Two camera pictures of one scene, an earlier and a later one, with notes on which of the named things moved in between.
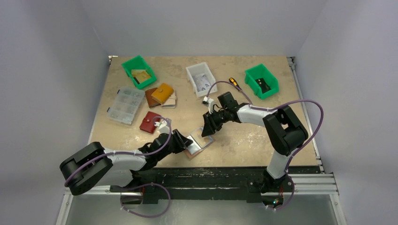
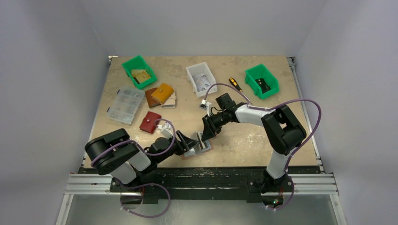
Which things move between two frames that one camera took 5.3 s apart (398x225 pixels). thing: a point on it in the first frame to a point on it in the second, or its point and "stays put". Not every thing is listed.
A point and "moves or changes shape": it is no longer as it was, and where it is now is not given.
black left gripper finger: [187, 141] stays put
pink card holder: [199, 142] moves or changes shape
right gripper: [210, 119] stays put
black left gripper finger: [187, 142] stays put
